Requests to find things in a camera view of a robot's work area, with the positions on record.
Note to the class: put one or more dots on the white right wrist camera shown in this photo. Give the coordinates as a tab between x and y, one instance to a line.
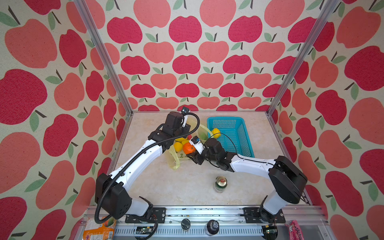
197	144

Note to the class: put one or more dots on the black round knob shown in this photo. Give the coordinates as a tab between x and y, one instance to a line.
212	227

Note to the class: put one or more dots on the left aluminium corner post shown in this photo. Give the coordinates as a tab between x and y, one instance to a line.
103	53

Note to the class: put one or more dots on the green drink can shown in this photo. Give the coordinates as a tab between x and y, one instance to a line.
220	184

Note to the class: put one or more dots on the pink snack packet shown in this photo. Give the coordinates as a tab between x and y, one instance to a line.
295	232

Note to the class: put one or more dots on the grey round button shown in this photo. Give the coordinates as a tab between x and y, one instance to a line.
185	224

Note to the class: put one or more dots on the yellow toy peach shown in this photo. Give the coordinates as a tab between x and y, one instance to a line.
178	147

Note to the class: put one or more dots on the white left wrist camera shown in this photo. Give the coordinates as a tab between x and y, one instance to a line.
185	112

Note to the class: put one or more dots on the teal plastic basket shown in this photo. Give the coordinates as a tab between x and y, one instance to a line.
234	135

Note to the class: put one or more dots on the orange snack packet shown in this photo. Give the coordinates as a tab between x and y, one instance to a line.
104	231

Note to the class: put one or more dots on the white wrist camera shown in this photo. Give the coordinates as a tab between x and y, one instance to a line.
185	112
197	144

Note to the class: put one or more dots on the right aluminium corner post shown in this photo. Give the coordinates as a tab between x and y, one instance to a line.
319	24

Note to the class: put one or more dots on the yellow toy fruit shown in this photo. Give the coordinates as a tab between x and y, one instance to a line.
216	133

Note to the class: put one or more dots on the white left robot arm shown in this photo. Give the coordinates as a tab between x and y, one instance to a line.
112	191

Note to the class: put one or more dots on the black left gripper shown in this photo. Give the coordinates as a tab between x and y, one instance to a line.
186	129

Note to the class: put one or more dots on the yellow plastic bag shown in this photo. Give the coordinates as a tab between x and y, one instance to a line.
174	159

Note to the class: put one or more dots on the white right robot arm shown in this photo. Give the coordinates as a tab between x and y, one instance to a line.
287	181

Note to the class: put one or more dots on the aluminium front rail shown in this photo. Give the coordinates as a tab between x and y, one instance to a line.
236	223

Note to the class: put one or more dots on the aluminium corner post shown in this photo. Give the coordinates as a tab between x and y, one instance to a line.
319	24
103	53

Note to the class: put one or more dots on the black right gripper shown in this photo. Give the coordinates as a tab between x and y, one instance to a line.
195	157

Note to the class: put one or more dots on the orange toy tangerine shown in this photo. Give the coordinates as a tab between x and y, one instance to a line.
188	148

